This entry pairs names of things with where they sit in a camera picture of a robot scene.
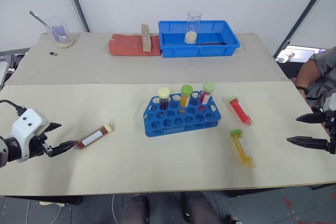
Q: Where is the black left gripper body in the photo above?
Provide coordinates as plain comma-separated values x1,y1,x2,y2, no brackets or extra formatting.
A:
27,133,54,159

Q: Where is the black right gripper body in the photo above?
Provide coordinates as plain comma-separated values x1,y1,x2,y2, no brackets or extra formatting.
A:
323,110,336,155

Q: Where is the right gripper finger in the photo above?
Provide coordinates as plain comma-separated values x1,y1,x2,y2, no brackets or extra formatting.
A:
295,112,328,124
286,136,331,153

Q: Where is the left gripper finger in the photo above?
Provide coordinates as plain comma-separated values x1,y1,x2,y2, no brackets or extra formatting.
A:
48,140,79,158
45,122,62,135

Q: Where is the brown liquid tube, cream cap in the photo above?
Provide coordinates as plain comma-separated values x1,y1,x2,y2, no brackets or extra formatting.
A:
76,123,116,151

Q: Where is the yellow liquid tube, green cap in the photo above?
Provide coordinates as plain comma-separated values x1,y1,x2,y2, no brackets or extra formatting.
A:
229,129,256,169

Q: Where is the red liquid tube, green cap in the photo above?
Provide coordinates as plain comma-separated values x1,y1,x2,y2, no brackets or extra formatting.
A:
227,96,253,126

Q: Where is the labelled red tube, green cap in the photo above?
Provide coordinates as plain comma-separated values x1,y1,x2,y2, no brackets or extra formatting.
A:
199,82,216,105

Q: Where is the dark liquid tube, yellow cap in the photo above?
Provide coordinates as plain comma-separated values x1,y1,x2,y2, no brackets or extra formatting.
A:
157,88,171,111

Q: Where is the blue test tube rack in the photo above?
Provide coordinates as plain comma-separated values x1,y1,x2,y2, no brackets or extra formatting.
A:
143,90,222,138

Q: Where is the orange liquid tube, green cap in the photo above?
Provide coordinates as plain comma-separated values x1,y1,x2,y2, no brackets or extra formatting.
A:
179,84,194,108

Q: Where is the grey shirt of person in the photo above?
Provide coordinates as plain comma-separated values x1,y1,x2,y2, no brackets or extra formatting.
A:
306,46,336,110

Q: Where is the bright screen device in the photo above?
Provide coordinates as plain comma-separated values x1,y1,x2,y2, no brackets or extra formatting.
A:
275,45,328,64

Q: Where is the grey equipment beside table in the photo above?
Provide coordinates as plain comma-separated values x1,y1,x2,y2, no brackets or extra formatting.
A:
0,47,31,90

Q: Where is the glass beaker with powder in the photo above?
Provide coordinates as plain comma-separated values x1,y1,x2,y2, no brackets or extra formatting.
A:
43,24,75,49

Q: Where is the dark rounded shape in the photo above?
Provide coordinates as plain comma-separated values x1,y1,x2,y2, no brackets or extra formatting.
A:
119,194,151,224
180,190,224,224

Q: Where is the purple scoop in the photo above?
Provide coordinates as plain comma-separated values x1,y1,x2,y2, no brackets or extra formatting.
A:
51,25,67,39

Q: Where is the red brick block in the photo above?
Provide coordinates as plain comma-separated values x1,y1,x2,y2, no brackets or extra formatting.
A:
108,33,162,57

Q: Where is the blue plastic bin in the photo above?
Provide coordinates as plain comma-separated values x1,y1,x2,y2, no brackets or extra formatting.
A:
157,19,241,58

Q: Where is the clear cup with powder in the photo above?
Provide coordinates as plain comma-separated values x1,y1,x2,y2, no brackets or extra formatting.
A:
184,10,203,44

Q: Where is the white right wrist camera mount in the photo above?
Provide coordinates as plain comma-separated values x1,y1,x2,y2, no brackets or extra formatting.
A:
322,94,336,112

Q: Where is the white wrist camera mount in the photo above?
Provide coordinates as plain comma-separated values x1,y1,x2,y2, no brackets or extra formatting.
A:
10,108,51,163
322,94,336,112

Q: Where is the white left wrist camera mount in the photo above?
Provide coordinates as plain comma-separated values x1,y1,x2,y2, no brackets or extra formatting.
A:
10,108,51,163

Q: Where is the black bead bracelet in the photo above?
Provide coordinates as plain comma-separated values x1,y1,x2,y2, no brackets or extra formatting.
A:
296,84,311,97

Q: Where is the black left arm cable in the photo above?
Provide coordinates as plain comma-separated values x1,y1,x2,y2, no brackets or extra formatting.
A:
0,99,27,116

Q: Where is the black table frame bar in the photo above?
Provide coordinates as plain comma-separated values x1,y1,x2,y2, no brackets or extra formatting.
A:
225,181,336,198

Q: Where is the white floor cable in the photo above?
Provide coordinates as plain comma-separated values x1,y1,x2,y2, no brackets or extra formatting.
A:
25,198,65,224

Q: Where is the grey metal frame pole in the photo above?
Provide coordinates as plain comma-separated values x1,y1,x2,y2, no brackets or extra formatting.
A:
62,0,90,33
272,0,336,57

